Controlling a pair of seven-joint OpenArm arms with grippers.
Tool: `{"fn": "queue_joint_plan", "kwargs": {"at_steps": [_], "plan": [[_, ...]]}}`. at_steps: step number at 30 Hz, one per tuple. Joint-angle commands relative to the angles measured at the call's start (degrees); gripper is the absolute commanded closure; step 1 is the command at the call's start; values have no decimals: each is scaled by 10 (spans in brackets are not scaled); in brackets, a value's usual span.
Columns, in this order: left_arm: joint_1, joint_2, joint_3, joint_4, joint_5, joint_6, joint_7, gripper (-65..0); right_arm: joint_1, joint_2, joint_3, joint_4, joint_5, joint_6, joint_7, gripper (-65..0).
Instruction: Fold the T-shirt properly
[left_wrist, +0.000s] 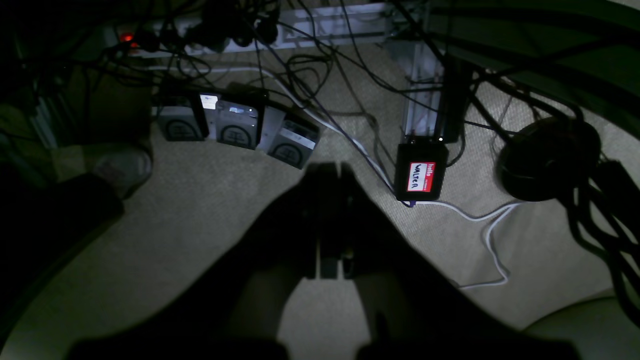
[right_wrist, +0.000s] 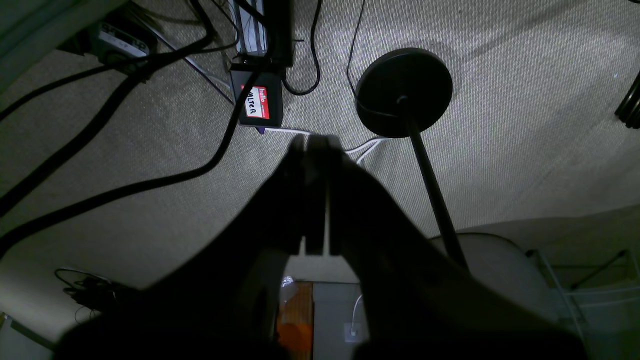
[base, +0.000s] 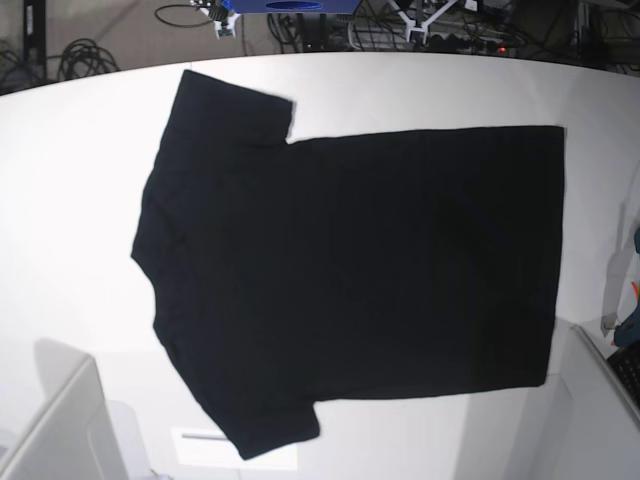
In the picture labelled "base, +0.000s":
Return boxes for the black T-shirt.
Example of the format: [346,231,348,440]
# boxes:
[132,71,565,459]

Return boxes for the black power strip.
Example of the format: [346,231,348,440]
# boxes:
[412,32,514,57]

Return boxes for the blue box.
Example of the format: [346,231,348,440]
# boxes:
[230,0,361,14]

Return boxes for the white left partition panel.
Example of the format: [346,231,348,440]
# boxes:
[1,355,129,479]

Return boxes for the white partition panel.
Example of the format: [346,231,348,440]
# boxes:
[1,355,129,479]
[554,326,639,479]

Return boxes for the teal orange tool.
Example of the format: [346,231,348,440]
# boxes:
[612,281,640,348]

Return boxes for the black keyboard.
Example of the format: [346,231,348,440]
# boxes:
[607,343,640,405]

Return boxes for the white right partition panel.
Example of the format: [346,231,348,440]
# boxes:
[554,326,639,479]

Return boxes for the white robot stand bracket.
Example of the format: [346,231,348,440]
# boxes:
[387,0,458,45]

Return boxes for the coiled black floor cable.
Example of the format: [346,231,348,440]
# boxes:
[57,38,121,84]

